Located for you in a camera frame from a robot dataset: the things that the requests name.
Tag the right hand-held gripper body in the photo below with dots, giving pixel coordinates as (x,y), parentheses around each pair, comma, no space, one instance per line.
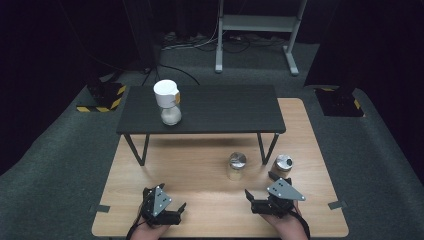
(281,196)

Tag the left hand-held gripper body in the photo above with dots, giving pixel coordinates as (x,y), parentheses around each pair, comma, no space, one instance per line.
(160,206)

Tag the silver-lidded jar with lid hole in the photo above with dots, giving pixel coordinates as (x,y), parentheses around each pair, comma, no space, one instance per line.
(283,165)

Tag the silver-lidded jar of yellow powder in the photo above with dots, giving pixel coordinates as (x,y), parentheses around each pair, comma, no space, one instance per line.
(237,165)

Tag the white-lidded glass jar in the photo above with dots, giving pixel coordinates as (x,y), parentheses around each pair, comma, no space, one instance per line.
(167,100)

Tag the black raised shelf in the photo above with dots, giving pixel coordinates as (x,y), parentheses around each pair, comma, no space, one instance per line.
(216,108)

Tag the person's left hand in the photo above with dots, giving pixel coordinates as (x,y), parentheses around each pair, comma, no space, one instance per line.
(150,232)

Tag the person's right hand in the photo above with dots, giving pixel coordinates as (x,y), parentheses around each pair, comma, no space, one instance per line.
(288,226)

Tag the grey tape piece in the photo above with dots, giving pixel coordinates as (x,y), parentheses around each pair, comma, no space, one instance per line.
(337,205)
(100,208)

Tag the black base with striped tape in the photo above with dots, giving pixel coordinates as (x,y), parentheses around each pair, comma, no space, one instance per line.
(338,103)
(105,96)

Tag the grey metal stand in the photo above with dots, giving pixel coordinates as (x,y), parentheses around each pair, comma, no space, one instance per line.
(256,23)

